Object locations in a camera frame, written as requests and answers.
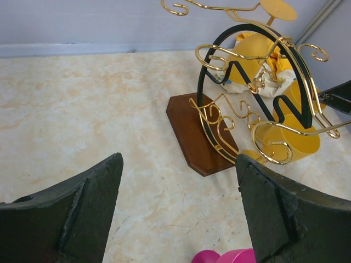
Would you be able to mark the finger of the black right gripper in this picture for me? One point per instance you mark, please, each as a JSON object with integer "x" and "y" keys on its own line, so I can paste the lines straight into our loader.
{"x": 337, "y": 97}

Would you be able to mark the patterned crumpled cloth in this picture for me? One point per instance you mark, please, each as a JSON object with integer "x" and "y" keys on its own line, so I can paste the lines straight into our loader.
{"x": 276, "y": 73}

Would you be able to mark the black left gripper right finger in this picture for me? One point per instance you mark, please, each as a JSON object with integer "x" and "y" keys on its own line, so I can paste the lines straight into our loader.
{"x": 289, "y": 221}

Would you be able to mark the yellow wine glass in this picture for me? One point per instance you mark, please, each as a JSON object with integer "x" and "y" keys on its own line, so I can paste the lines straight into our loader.
{"x": 277, "y": 10}
{"x": 293, "y": 93}
{"x": 301, "y": 146}

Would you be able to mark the pink wine glass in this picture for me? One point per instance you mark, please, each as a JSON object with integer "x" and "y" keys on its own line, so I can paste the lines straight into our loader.
{"x": 233, "y": 256}

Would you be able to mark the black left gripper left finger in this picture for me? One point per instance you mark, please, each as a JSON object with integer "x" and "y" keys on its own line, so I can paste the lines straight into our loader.
{"x": 67, "y": 222}

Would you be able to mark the aluminium frame post right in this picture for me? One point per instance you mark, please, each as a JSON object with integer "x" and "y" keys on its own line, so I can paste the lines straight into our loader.
{"x": 317, "y": 20}

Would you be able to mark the gold black wine glass rack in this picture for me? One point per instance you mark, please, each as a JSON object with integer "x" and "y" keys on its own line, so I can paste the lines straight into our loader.
{"x": 203, "y": 121}

